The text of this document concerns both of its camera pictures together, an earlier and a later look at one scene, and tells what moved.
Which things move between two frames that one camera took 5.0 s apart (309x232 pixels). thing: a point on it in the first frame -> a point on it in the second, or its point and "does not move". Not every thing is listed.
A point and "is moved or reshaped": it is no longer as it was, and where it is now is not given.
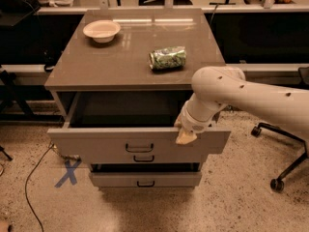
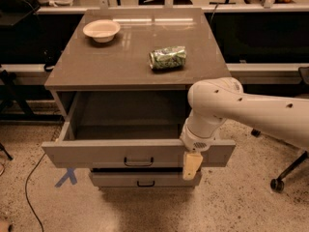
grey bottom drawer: [145, 179] does not move
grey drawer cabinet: [119, 80] does not move
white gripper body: [190, 121] -> [197, 141]
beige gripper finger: [183, 137] -> [191, 163]
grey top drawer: [132, 123] is moved or reshaped
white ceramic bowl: [101, 31] does not move
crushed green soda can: [173, 57] does not move
